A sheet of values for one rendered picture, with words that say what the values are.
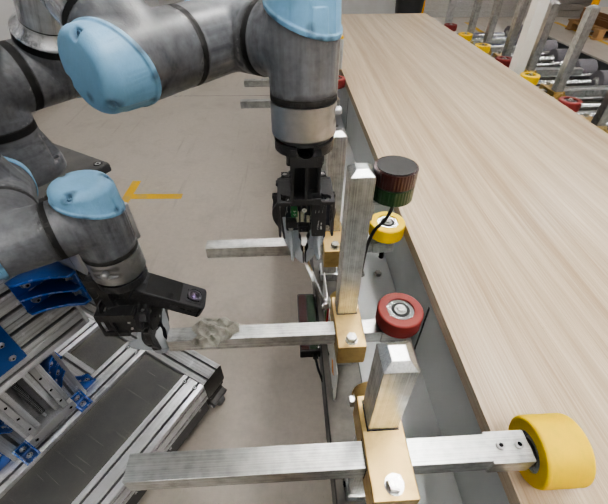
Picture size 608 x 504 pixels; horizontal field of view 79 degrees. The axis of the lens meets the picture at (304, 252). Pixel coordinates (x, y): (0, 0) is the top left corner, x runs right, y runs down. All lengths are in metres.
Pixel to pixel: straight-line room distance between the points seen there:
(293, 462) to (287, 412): 1.08
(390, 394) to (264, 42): 0.37
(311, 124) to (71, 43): 0.22
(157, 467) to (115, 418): 0.95
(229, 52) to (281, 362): 1.38
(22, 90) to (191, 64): 0.48
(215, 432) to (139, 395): 0.31
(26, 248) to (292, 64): 0.36
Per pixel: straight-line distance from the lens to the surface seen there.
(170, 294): 0.62
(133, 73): 0.37
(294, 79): 0.41
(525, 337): 0.73
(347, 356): 0.68
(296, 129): 0.42
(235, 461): 0.49
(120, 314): 0.64
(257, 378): 1.63
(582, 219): 1.07
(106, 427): 1.45
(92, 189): 0.51
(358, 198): 0.53
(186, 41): 0.41
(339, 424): 0.78
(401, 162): 0.54
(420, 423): 0.90
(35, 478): 1.48
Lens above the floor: 1.42
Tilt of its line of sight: 42 degrees down
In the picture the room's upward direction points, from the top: straight up
